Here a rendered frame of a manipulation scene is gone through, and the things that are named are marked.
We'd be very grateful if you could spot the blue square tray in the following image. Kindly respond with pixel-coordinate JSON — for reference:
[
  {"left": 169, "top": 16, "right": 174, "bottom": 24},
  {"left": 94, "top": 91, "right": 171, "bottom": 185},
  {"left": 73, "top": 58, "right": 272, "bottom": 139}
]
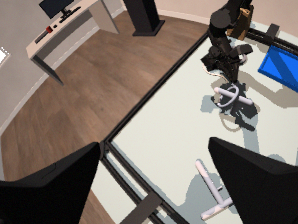
[{"left": 257, "top": 45, "right": 298, "bottom": 93}]

